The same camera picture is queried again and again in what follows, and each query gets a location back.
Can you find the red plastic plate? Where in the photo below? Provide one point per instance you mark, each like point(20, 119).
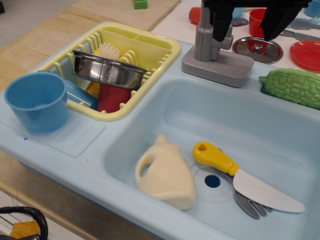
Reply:
point(306, 53)

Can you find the yellow item bottom left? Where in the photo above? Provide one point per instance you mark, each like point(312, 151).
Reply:
point(24, 229)

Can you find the steel pot lid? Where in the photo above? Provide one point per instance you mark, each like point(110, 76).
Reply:
point(260, 50)

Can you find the light blue toy sink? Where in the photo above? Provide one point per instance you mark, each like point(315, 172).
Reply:
point(82, 175)

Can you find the red toy item back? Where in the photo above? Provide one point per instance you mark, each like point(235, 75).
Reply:
point(195, 15)

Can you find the stainless steel pot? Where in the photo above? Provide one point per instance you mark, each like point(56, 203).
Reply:
point(107, 71)

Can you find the red cup in rack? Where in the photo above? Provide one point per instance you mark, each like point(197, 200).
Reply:
point(111, 97)

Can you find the grey toy spatula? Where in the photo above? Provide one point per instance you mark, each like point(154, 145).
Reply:
point(305, 25)

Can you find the blue item in rack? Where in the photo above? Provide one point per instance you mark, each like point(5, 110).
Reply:
point(78, 95)

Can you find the green toy block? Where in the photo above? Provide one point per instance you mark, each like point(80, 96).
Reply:
point(140, 4)

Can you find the yellow handled toy knife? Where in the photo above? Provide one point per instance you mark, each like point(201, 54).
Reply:
point(249, 186)

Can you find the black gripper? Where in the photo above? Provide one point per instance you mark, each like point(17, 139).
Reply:
point(277, 16)

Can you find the grey toy fork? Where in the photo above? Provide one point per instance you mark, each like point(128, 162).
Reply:
point(251, 208)

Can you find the grey toy faucet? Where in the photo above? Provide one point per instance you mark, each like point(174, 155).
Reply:
point(210, 59)

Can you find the green bitter gourd toy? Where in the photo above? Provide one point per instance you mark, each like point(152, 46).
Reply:
point(296, 86)

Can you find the blue cup at back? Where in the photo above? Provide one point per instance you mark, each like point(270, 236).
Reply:
point(313, 9)

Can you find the blue plastic cup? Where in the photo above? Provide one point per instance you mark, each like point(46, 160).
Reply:
point(39, 101)

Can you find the cream toy detergent bottle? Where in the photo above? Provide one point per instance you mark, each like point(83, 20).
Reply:
point(162, 173)

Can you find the white dish brush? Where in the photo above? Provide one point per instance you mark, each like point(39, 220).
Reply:
point(107, 50)

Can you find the red plastic cup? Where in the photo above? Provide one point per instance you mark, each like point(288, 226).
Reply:
point(255, 19)

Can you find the yellow dish rack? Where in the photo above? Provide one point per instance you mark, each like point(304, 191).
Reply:
point(150, 50)

